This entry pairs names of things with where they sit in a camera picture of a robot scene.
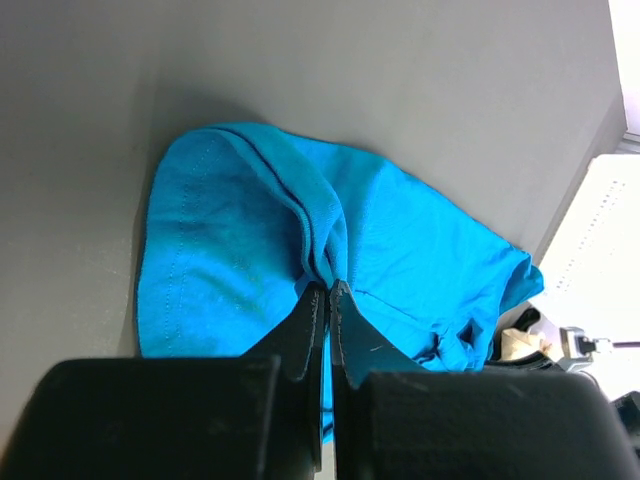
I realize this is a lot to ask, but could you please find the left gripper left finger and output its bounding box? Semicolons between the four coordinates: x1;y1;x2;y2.
1;283;326;479

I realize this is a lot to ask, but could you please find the blue t shirt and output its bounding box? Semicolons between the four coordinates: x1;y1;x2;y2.
135;122;546;445

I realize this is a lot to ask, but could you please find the white plastic basket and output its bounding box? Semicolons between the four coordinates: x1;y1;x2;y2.
531;154;639;342

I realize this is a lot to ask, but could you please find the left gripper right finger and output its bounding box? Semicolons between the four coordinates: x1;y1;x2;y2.
329;281;639;479

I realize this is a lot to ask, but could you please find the cream folded t shirt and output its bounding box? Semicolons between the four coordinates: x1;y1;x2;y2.
499;328;553;362

